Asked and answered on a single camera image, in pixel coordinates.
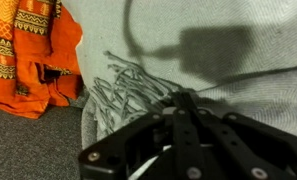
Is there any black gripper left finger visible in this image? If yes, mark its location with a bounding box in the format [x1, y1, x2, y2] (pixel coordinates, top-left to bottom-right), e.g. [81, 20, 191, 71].
[77, 91, 202, 180]

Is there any orange patterned cloth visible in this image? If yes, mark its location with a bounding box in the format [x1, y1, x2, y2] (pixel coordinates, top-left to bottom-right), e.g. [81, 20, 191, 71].
[0, 0, 84, 120]

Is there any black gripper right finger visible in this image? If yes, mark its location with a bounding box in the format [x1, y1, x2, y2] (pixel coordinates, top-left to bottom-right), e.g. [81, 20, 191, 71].
[187, 92, 297, 180]

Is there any gray fringed blanket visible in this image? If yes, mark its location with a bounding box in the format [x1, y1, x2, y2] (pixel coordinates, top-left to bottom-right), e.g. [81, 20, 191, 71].
[62, 0, 297, 151]

